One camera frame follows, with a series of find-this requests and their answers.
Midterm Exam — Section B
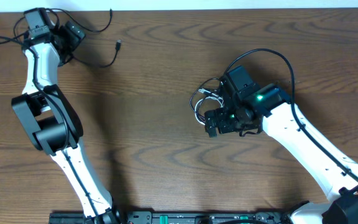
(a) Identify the white usb cable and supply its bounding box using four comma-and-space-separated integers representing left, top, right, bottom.
193, 88, 225, 126

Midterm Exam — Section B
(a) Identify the black usb cable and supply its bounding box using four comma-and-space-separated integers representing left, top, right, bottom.
189, 77, 222, 123
47, 8, 122, 69

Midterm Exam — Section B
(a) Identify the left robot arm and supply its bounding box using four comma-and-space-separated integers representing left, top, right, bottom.
11, 21, 125, 223

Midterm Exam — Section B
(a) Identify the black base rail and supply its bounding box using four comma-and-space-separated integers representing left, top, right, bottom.
48, 211, 292, 224

